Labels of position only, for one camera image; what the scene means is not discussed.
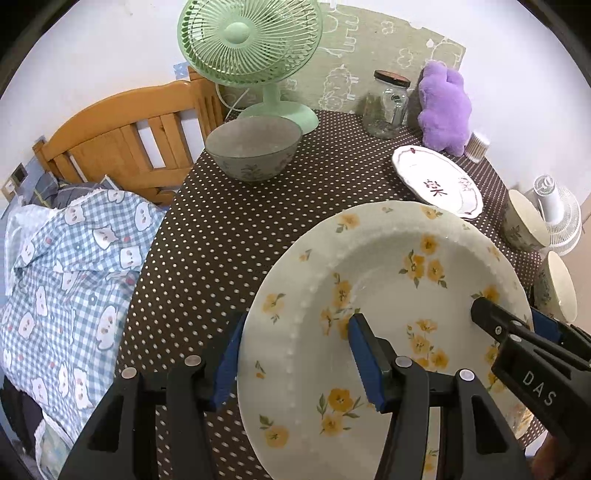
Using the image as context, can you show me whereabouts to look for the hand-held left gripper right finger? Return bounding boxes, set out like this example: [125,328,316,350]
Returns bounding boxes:
[347,313,532,480]

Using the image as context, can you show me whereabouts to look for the small cream floral bowl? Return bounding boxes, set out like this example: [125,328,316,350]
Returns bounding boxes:
[501,189,551,252]
[533,250,578,324]

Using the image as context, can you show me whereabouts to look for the white fan cable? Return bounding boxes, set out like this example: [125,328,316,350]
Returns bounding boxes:
[217,85,250,116]

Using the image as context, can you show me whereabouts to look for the brown polka dot tablecloth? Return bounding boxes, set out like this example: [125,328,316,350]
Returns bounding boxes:
[115,108,548,480]

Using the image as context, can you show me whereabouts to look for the dark cloth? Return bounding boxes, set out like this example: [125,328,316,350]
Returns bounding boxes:
[0,378,42,462]

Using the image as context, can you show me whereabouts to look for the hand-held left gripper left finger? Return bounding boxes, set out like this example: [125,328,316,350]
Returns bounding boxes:
[58,311,250,480]

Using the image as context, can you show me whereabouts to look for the purple plush toy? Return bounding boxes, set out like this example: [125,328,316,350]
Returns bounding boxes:
[417,61,472,155]

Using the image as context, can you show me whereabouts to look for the white plate with red pattern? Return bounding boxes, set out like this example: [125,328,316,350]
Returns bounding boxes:
[392,145,484,219]

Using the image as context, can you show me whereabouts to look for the yellow floral plate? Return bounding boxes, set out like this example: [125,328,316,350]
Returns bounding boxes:
[236,200,532,480]

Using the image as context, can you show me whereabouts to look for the wooden bed headboard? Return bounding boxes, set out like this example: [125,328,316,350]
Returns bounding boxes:
[32,67,227,206]

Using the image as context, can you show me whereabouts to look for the green desk fan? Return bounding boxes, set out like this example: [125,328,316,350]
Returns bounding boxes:
[177,0,322,134]

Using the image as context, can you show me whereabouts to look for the large grey speckled bowl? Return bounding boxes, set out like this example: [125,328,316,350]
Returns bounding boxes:
[205,115,303,182]

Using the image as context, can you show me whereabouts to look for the wall socket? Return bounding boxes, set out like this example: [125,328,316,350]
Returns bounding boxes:
[2,161,28,199]

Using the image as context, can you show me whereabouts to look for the beige cartoon wall sheet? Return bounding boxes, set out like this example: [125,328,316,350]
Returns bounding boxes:
[277,0,467,116]

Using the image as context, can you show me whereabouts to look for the white standing fan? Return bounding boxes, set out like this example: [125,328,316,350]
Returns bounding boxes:
[531,174,583,254]

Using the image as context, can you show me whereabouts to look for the glass jar with dark lid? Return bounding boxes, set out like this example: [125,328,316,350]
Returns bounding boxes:
[361,70,411,139]

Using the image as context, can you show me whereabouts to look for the blue checked printed blanket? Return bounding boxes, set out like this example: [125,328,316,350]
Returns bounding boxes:
[0,187,167,480]

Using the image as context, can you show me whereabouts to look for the grey plaid pillow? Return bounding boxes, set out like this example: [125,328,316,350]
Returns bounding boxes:
[18,173,118,210]

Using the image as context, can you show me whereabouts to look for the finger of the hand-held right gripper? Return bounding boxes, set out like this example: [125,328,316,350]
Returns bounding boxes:
[470,296,533,345]
[530,306,591,361]

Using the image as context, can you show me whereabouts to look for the cotton swab container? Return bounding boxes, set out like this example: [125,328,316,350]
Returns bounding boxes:
[463,131,491,163]

